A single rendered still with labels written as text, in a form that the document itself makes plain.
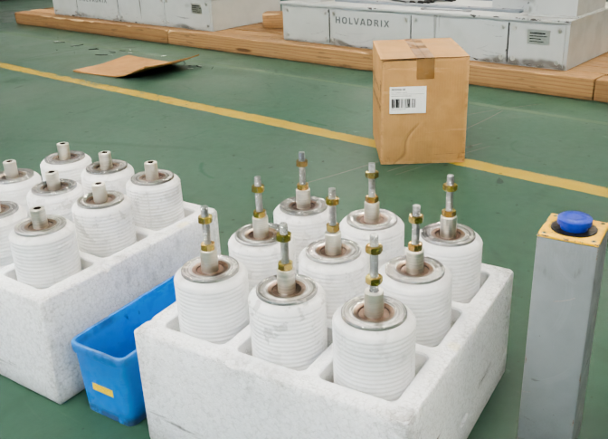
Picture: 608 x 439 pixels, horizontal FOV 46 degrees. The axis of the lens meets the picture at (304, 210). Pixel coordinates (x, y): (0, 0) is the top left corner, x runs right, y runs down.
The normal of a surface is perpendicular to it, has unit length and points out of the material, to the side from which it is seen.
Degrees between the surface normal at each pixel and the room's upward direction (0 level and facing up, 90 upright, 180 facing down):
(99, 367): 92
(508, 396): 0
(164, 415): 90
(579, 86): 90
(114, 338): 88
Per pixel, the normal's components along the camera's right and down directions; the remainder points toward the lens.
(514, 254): -0.04, -0.92
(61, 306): 0.83, 0.19
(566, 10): -0.65, 0.32
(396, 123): -0.02, 0.37
